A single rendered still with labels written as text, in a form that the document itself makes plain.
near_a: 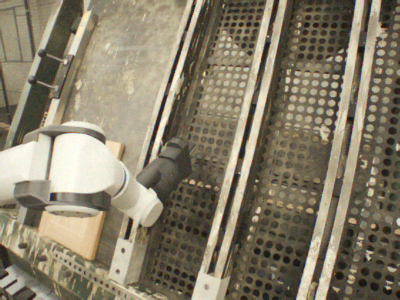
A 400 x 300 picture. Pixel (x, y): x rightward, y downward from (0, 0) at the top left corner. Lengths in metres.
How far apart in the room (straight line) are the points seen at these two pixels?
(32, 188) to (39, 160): 0.05
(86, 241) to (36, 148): 0.67
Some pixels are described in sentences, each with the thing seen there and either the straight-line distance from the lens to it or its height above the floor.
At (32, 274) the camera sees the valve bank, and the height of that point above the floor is 0.75.
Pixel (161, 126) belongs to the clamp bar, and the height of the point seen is 1.33.
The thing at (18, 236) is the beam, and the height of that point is 0.86.
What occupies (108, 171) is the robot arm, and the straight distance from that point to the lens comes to 0.44.
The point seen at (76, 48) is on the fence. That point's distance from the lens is 1.39.
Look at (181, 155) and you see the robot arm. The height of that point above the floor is 1.29.
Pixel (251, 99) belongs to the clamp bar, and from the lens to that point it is 0.79.
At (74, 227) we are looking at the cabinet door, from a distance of 1.14.
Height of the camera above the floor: 1.56
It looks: 21 degrees down
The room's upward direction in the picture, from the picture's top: straight up
